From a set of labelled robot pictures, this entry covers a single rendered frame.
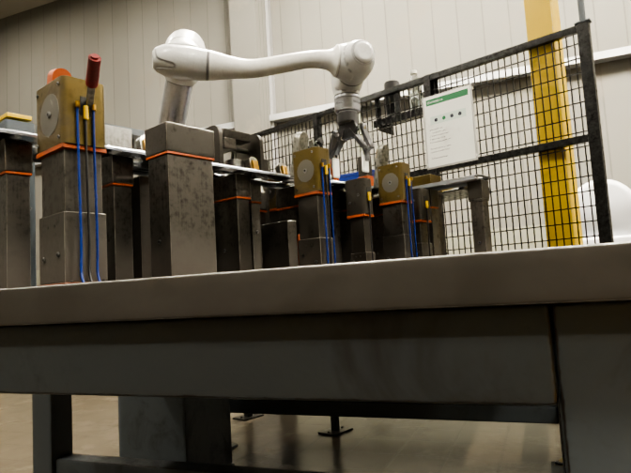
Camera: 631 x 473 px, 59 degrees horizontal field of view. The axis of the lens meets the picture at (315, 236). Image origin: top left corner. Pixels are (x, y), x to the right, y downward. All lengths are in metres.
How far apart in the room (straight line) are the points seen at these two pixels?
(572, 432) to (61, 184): 0.83
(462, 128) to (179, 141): 1.42
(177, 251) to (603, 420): 0.85
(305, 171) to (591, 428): 1.11
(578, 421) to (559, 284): 0.11
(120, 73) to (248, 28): 1.89
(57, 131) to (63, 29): 6.99
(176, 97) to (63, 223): 1.20
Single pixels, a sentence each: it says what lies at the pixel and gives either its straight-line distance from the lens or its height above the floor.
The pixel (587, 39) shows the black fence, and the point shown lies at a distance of 2.25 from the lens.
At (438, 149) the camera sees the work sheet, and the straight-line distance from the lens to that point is 2.38.
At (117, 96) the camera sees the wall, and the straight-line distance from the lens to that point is 7.10.
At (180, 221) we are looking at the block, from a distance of 1.14.
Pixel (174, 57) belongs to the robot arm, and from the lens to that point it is 1.93.
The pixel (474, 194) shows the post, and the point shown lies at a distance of 1.81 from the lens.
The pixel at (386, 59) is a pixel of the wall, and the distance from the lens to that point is 5.58.
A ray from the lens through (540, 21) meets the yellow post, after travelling 2.37.
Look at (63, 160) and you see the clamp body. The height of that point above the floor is 0.92.
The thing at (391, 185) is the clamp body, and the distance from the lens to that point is 1.71.
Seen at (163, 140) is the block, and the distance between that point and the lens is 1.16.
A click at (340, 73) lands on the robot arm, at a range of 1.83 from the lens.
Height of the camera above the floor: 0.68
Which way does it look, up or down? 5 degrees up
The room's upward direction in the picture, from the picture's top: 3 degrees counter-clockwise
